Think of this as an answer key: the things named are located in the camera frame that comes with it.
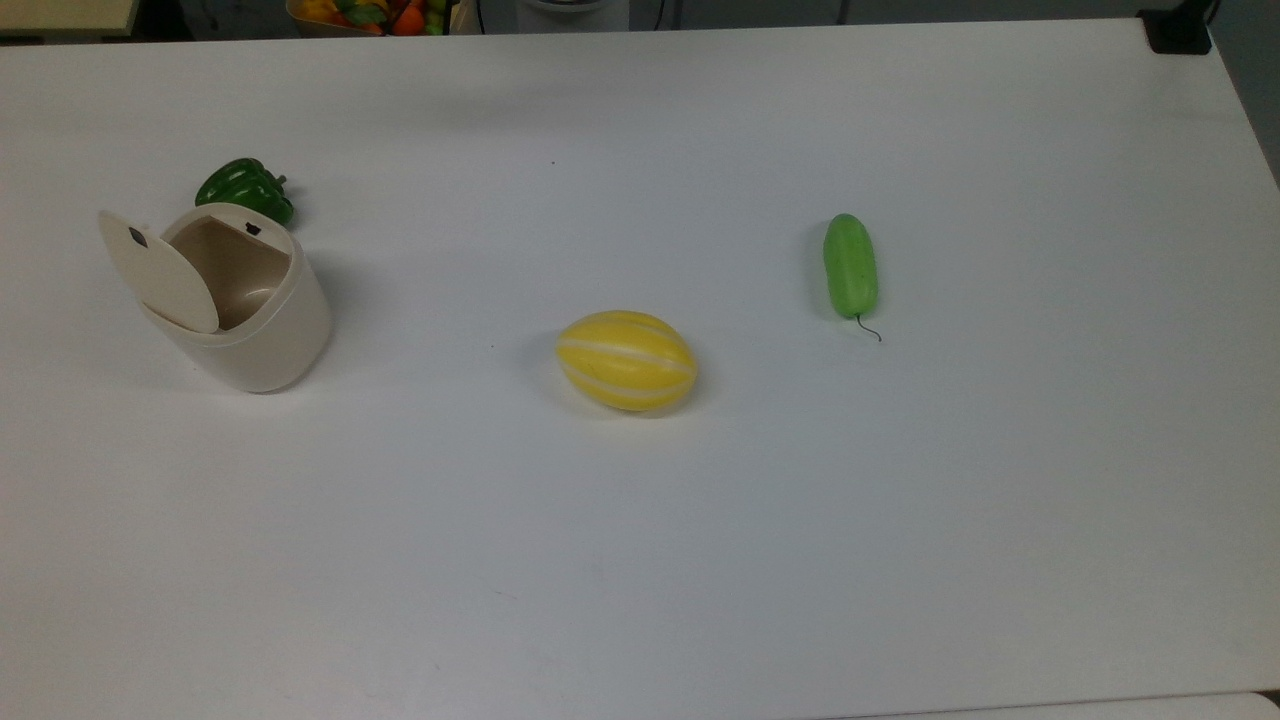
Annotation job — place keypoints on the beige plastic garbage bin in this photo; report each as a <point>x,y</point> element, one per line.
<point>280,340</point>

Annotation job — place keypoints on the beige hinged bin lid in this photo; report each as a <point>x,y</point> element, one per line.
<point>165,275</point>

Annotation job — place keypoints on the yellow striped toy melon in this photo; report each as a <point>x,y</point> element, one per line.
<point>625,360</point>

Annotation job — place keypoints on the green toy cucumber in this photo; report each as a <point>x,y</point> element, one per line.
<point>850,265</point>

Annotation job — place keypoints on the green toy bell pepper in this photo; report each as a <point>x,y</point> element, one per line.
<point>240,185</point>

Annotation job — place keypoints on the bowl of toy fruit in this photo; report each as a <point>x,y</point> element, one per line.
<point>370,15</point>

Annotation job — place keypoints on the black table clamp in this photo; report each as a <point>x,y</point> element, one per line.
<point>1180,35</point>

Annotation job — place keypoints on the wooden side table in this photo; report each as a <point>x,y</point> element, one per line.
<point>60,15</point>

